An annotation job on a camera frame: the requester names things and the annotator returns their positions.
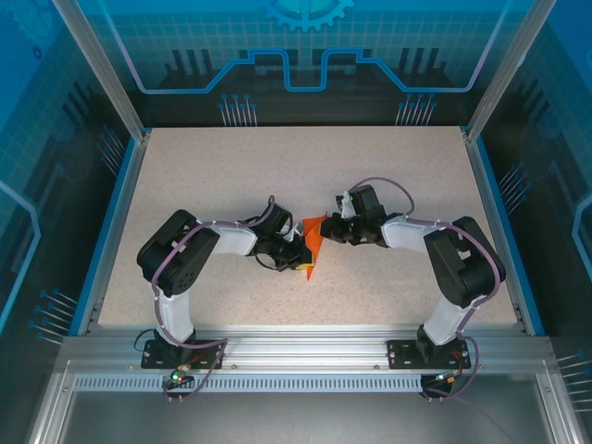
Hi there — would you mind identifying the orange square paper sheet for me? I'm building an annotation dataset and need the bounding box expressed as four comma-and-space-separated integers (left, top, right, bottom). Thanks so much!
302, 213, 331, 281

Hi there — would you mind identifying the grey metal lower shelf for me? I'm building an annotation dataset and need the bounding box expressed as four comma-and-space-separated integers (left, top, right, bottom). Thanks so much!
27, 360, 584, 444

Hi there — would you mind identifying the small connector with green light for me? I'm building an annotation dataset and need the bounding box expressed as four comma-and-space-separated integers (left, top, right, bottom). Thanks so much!
162, 364, 195, 389

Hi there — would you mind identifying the small connector with orange plug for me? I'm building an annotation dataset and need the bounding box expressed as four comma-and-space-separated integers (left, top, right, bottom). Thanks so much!
421, 369, 463, 399

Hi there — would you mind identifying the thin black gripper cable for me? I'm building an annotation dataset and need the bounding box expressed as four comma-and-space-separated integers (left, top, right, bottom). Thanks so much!
255, 252, 283, 273

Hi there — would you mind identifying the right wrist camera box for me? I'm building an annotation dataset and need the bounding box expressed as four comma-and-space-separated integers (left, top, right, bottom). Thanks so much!
335, 183, 386, 218

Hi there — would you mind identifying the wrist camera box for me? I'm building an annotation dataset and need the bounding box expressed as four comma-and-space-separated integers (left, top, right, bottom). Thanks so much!
258, 203, 305, 242
335, 183, 386, 218

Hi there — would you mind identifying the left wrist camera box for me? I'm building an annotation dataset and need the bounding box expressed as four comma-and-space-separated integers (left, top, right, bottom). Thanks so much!
258, 203, 305, 242

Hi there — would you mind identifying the aluminium frame cross rail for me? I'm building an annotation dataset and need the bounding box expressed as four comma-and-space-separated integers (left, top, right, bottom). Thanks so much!
59, 325, 556, 371

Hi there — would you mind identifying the slotted grey cable duct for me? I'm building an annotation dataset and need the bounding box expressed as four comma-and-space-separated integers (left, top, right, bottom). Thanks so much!
72, 375, 429, 394

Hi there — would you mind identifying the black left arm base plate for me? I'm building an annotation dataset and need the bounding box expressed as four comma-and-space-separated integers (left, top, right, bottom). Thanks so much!
142, 339, 227, 371

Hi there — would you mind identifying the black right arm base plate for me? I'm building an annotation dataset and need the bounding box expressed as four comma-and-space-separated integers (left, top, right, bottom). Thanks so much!
387, 339, 474, 371

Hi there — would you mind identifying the aluminium side rail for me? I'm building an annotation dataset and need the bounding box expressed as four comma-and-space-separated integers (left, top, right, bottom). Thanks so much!
76, 131, 152, 338
464, 131, 546, 338

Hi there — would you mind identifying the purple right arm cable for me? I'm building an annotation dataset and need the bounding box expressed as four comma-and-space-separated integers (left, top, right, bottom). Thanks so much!
346, 176, 508, 403

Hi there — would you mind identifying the aluminium frame post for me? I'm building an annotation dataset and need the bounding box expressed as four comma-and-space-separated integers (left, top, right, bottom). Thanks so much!
463, 0, 559, 142
51, 0, 153, 142

